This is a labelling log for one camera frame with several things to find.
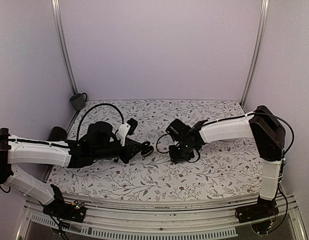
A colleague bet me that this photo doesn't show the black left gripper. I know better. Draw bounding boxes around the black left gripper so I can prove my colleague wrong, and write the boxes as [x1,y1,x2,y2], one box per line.
[92,137,144,164]

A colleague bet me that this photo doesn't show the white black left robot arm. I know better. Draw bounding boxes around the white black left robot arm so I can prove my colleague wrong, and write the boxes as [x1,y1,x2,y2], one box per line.
[0,121,154,217]

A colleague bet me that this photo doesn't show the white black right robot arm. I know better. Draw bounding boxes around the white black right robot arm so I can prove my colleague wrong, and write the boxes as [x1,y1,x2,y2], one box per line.
[165,105,286,218]

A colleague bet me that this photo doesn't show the floral patterned table mat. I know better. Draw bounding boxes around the floral patterned table mat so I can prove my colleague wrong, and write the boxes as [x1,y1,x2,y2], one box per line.
[47,99,263,202]

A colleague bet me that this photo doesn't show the grey mug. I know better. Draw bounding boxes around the grey mug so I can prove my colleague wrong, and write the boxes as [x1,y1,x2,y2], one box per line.
[69,92,88,111]

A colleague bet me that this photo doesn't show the black cylinder object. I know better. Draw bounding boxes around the black cylinder object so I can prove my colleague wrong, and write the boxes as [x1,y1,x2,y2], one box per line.
[47,126,68,142]

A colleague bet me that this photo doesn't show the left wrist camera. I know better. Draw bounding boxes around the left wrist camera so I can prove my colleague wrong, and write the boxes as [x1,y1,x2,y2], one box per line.
[115,118,138,147]

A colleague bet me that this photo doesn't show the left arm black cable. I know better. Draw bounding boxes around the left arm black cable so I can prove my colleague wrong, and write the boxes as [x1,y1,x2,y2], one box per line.
[77,102,125,141]

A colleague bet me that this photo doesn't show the front aluminium rail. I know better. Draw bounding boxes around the front aluminium rail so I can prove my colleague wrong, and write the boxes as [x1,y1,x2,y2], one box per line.
[16,193,308,240]

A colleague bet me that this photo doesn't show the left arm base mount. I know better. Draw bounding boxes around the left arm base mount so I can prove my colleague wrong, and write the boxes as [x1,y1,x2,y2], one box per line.
[43,199,87,223]

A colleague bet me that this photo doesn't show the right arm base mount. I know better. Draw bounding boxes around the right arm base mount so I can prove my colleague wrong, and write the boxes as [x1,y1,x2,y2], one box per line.
[234,196,279,223]

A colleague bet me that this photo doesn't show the left aluminium frame post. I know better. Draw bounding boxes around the left aluminium frame post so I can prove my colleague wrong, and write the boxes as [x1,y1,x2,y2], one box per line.
[50,0,79,94]

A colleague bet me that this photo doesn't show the aluminium frame post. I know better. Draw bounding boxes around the aluminium frame post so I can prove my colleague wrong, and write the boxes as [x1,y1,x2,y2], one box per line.
[50,0,79,94]
[240,0,270,108]

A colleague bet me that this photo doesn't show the right aluminium frame post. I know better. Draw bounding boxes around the right aluminium frame post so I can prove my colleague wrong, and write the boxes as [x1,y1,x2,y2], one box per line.
[240,0,270,108]

